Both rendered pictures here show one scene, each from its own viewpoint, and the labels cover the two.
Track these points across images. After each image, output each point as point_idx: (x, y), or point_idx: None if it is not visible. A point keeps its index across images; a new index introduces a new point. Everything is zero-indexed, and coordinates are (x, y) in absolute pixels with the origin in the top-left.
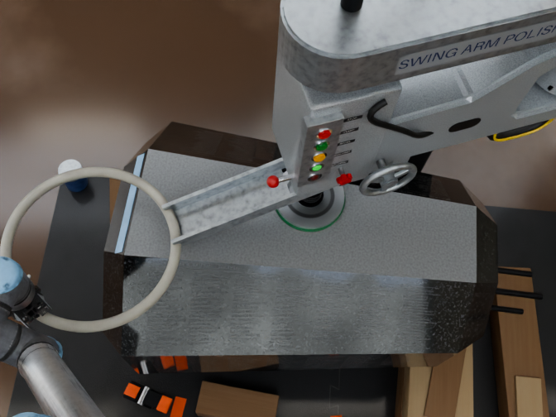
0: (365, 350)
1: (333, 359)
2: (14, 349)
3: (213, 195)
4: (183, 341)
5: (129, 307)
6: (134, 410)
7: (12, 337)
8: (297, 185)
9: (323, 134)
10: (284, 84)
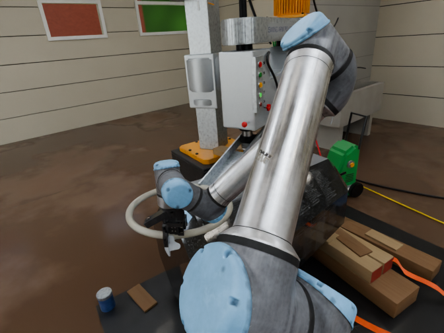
0: (321, 209)
1: (312, 230)
2: (202, 191)
3: (216, 172)
4: None
5: None
6: None
7: (197, 185)
8: (256, 111)
9: (260, 62)
10: (229, 76)
